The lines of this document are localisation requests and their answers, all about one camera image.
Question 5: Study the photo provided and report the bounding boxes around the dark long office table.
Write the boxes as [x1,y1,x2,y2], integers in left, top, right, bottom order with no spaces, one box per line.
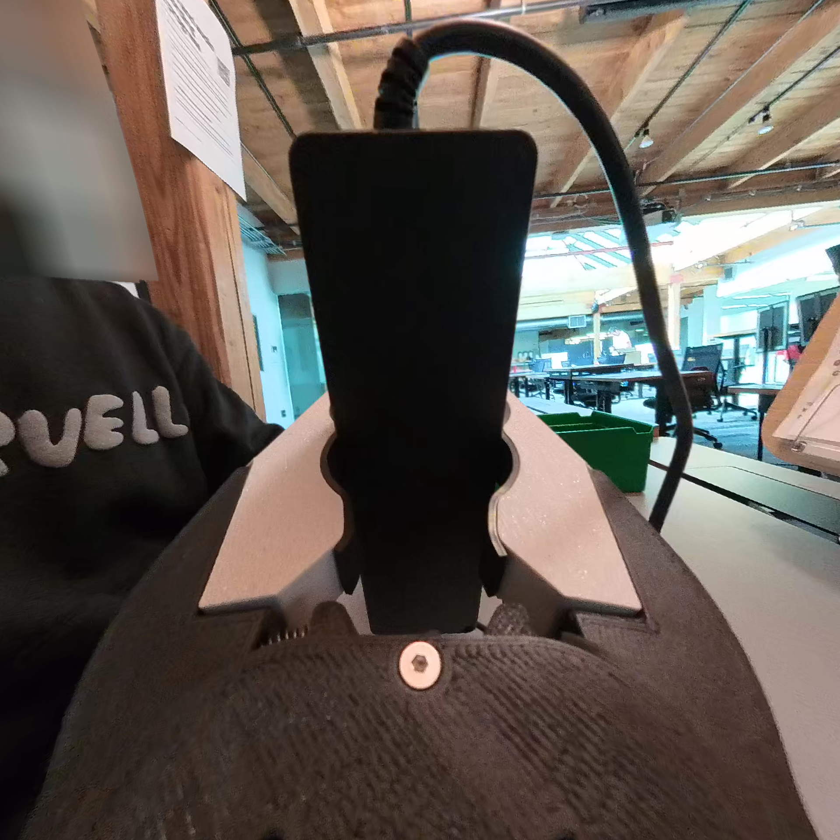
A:
[548,367,716,411]

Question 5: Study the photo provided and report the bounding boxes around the black usb cable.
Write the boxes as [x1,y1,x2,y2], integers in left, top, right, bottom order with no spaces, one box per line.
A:
[373,18,697,532]

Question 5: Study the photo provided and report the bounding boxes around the black office chair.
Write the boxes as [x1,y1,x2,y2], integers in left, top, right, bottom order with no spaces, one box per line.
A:
[646,344,726,450]

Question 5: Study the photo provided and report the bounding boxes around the instruction sheet board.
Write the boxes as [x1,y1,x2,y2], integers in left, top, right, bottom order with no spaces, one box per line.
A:
[761,322,840,479]

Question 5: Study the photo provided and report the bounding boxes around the black rectangular usb adapter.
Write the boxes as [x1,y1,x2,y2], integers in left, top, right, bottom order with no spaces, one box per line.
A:
[289,130,539,636]

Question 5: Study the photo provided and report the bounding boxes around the green plastic bin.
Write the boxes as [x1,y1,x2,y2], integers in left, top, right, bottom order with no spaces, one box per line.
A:
[535,410,660,494]

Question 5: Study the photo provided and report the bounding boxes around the white paper notice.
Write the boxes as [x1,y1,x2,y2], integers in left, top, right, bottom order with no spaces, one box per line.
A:
[156,0,247,201]

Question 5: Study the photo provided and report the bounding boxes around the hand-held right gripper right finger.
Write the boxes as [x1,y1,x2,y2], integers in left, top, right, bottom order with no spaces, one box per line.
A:
[481,392,643,626]

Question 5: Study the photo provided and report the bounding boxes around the black monitor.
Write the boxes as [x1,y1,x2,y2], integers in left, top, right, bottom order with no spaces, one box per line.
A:
[797,287,840,343]
[758,303,790,352]

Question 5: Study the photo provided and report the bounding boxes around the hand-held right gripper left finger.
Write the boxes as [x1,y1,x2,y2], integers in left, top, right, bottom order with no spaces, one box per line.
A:
[197,392,363,621]

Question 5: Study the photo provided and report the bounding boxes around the person in black sweatshirt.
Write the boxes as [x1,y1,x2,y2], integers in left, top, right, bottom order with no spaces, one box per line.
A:
[0,276,286,840]

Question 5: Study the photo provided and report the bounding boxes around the wooden support post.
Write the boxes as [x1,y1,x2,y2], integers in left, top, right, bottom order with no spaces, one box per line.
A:
[95,0,266,421]

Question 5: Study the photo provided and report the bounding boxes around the wire wall shelf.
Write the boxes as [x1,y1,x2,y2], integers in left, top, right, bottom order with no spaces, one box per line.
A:
[238,209,287,258]

